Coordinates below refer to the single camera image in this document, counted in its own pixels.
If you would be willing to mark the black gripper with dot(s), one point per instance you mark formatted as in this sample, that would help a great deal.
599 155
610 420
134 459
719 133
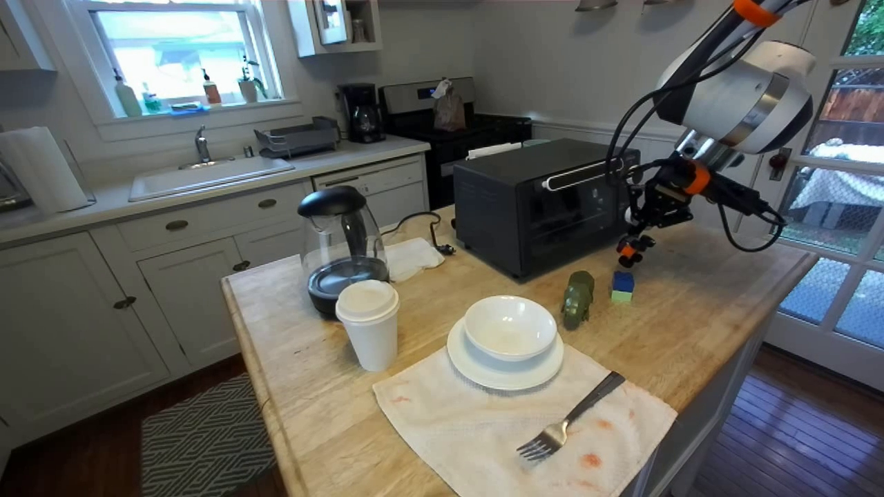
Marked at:
663 207

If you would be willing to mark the green plush toy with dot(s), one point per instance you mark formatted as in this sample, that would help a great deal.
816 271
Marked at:
578 300

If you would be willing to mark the blue and green block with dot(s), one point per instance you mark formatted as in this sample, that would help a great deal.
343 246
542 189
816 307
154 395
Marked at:
621 289

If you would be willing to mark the black toaster oven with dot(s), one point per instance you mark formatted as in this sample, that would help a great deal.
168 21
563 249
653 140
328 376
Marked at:
513 210

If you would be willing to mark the white bowl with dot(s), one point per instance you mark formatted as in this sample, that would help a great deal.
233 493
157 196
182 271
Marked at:
506 327

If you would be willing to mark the floral dish towel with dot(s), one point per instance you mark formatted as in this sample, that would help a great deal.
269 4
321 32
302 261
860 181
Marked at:
493 149

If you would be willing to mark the metal fork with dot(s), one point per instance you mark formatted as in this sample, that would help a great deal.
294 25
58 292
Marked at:
574 416

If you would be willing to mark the white glass panel door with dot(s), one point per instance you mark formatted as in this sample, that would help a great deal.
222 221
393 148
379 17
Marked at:
828 305

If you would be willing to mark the white plate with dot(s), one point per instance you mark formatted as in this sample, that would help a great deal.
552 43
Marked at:
497 376

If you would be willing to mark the black kitchen stove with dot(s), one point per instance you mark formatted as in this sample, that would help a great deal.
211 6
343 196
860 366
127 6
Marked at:
460 140

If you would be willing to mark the brown paper bag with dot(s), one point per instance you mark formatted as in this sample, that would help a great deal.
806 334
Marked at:
447 111

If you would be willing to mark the white paper napkin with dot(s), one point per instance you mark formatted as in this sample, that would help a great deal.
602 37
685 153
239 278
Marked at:
410 261

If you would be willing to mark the white stained dish cloth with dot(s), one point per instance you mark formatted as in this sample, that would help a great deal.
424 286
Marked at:
460 431

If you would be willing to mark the white paper cup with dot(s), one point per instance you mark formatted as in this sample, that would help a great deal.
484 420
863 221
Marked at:
368 333

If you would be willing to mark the glass electric kettle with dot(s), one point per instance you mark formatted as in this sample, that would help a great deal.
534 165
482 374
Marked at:
339 265

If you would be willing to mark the black coffee maker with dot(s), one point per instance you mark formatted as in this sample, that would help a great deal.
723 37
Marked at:
359 115

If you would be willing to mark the grey dish rack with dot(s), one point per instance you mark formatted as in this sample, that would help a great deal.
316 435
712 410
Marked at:
295 140

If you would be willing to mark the white wooden-top kitchen island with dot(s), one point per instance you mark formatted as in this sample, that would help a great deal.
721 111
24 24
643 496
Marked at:
305 403

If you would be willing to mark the white vase with plant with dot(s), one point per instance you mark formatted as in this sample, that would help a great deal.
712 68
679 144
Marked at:
245 89

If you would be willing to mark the white kitchen sink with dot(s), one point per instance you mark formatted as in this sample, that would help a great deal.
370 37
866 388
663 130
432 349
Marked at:
208 178

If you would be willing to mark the chrome faucet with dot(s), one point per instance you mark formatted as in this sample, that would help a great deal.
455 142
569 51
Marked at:
203 148

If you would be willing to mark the small red bottle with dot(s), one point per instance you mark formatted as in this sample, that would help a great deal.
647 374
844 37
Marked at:
211 89

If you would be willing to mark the white counter cabinets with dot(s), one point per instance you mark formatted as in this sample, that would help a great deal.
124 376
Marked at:
182 286

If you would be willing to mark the blue sponge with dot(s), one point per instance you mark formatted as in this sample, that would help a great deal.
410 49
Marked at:
189 109

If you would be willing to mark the grey patterned floor mat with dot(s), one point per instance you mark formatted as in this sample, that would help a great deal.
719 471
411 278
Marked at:
203 443

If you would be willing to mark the kitchen window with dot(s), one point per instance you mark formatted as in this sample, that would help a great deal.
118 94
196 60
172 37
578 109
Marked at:
174 57

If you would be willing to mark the small teal bottle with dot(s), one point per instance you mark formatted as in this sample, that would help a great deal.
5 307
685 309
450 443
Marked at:
152 100

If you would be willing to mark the white soap bottle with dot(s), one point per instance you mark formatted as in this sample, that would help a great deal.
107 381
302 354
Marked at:
127 100

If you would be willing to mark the white paper towel roll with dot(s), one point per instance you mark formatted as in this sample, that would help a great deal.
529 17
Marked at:
44 170

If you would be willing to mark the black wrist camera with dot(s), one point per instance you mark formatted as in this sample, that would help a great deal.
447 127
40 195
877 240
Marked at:
685 173

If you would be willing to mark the white wall cabinet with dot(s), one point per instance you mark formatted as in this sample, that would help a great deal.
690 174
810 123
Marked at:
313 29
18 37

